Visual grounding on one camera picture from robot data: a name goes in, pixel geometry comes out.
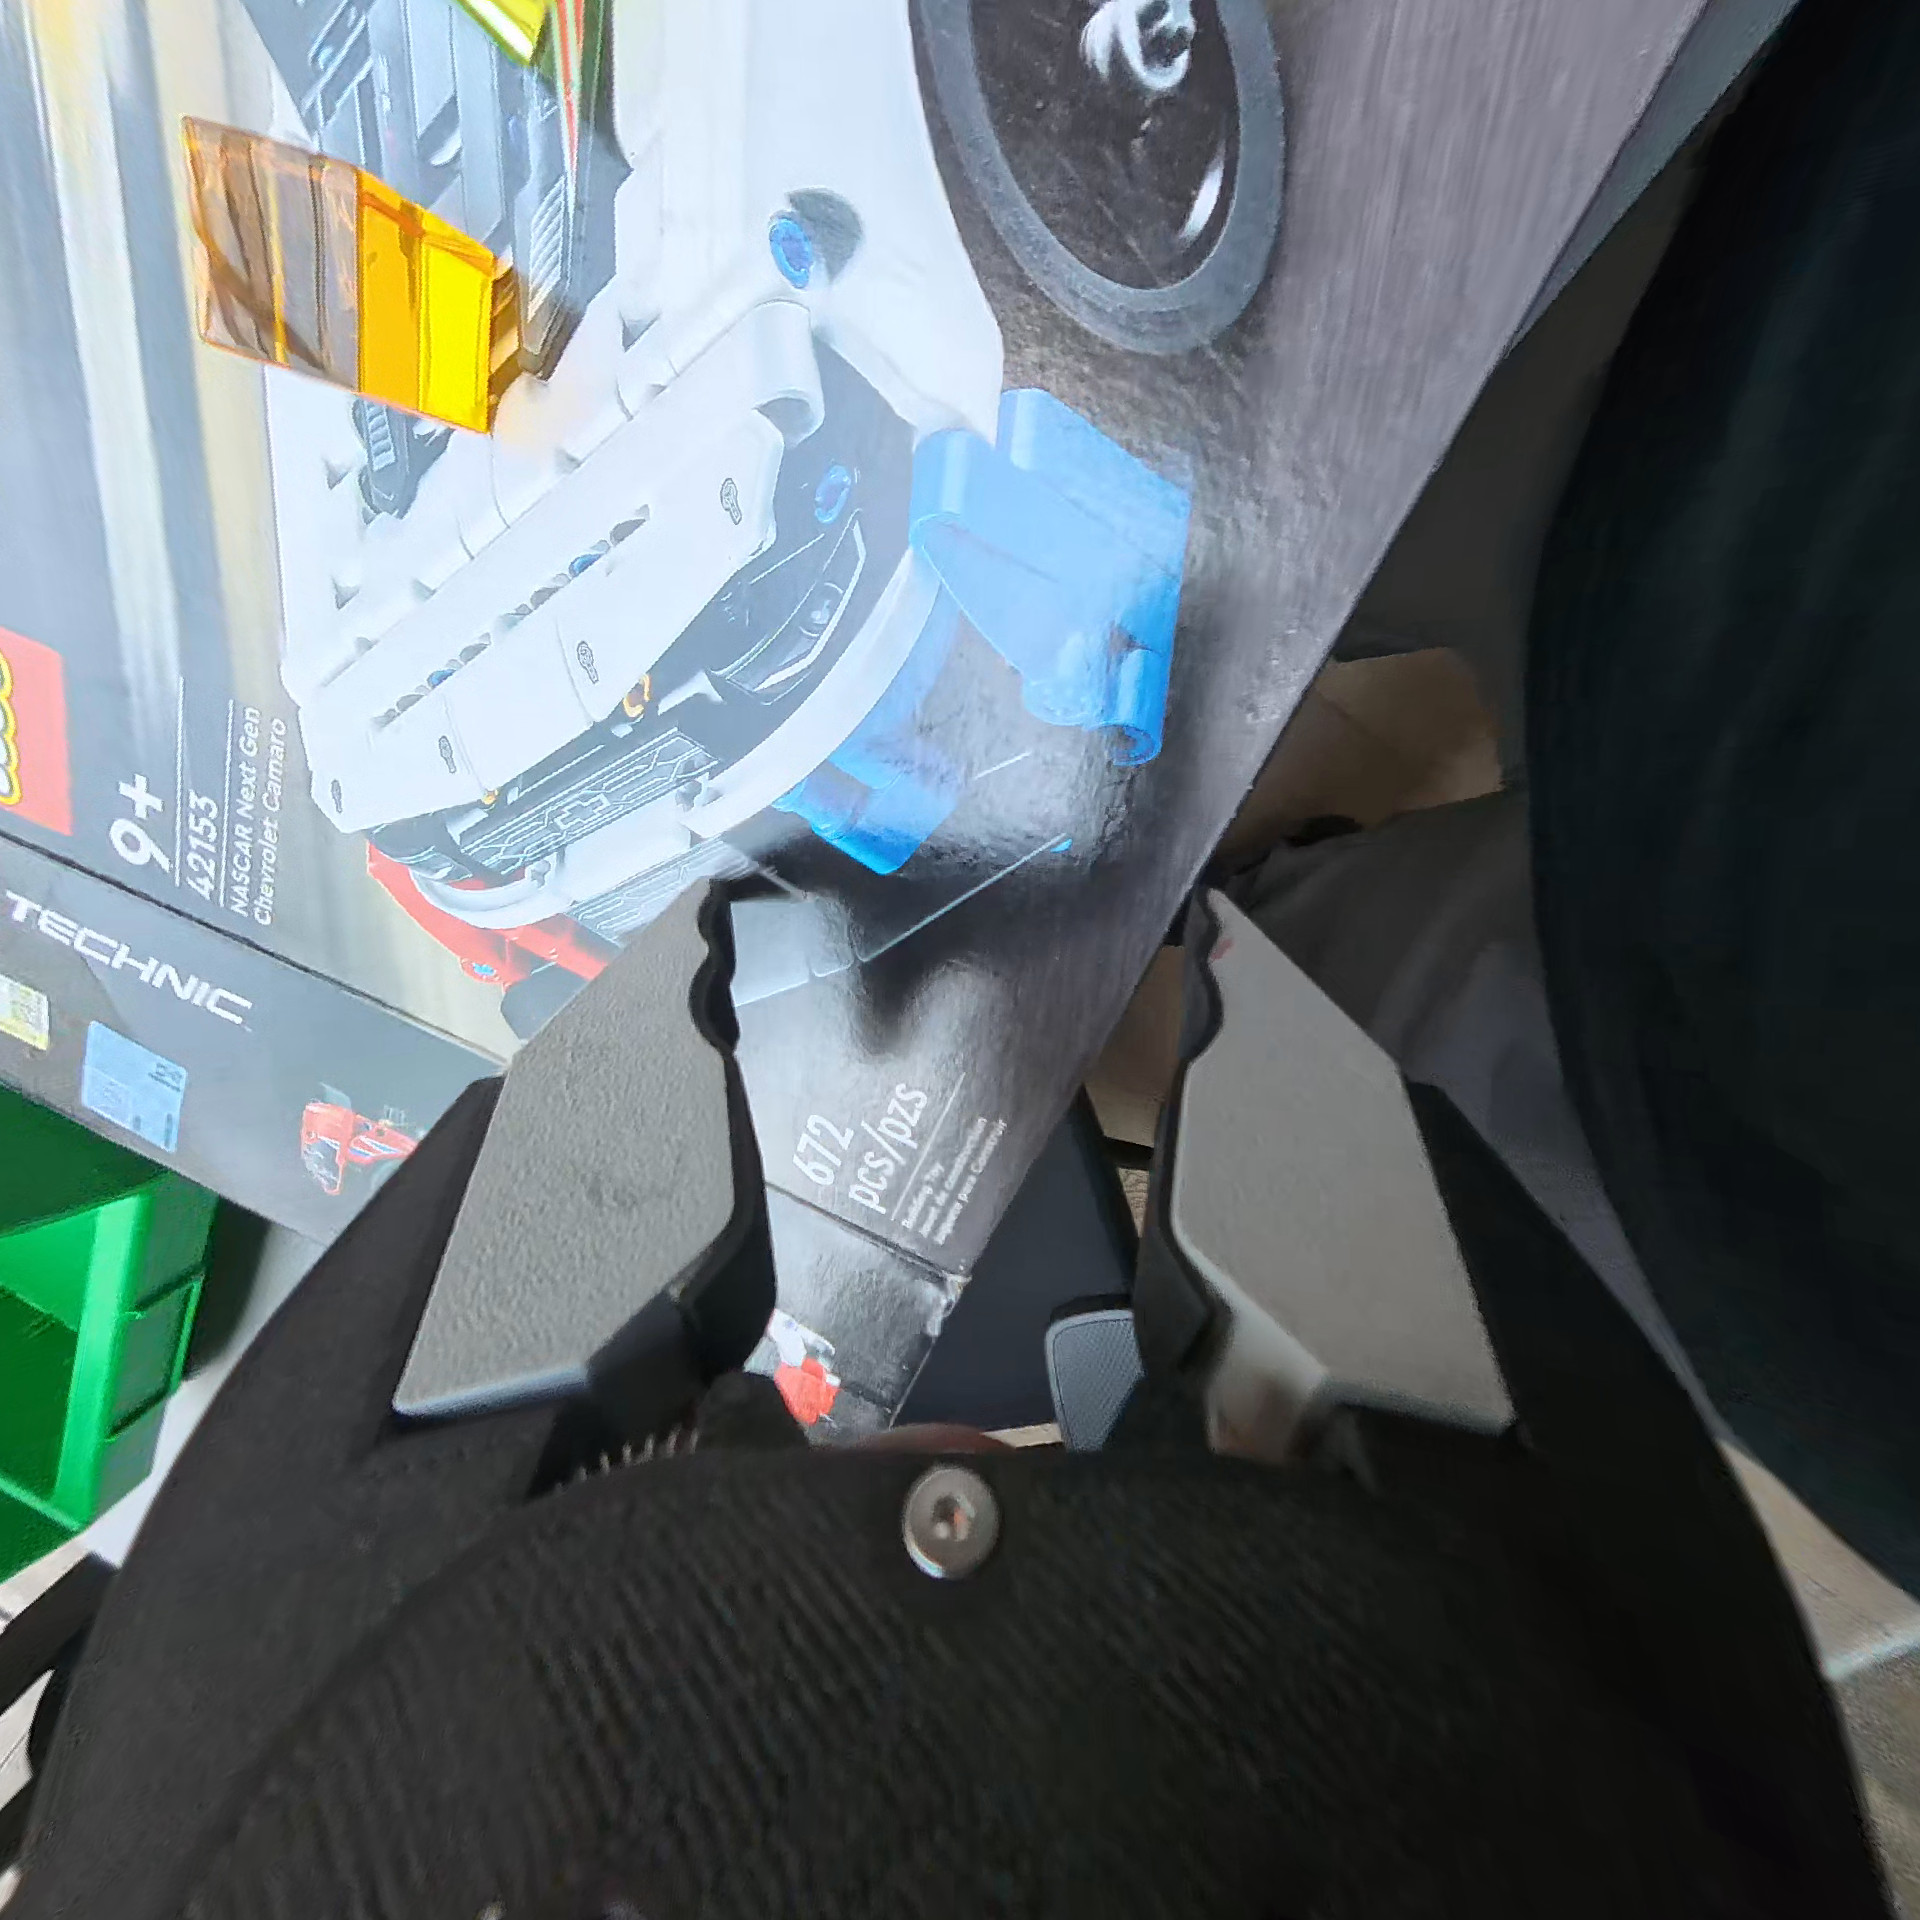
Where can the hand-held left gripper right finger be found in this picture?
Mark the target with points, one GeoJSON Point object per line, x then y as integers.
{"type": "Point", "coordinates": [1307, 1185]}

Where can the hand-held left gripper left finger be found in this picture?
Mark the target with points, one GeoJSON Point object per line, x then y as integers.
{"type": "Point", "coordinates": [557, 1201]}

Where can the orange transparent cube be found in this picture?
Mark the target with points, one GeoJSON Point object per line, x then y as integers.
{"type": "Point", "coordinates": [375, 284]}

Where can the black flat object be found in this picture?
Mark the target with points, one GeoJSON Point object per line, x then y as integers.
{"type": "Point", "coordinates": [1051, 1214]}

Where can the brown cardboard piece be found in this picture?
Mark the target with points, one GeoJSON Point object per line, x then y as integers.
{"type": "Point", "coordinates": [1411, 734]}

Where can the green plastic bin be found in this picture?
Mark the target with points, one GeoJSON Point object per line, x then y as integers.
{"type": "Point", "coordinates": [91, 1320]}

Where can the person's dark clothing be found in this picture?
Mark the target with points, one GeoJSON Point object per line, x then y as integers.
{"type": "Point", "coordinates": [1756, 750]}

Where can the toy car set box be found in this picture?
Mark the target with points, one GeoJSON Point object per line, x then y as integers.
{"type": "Point", "coordinates": [1349, 450]}

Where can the green transparent cube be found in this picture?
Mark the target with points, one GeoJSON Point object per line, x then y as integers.
{"type": "Point", "coordinates": [525, 18]}

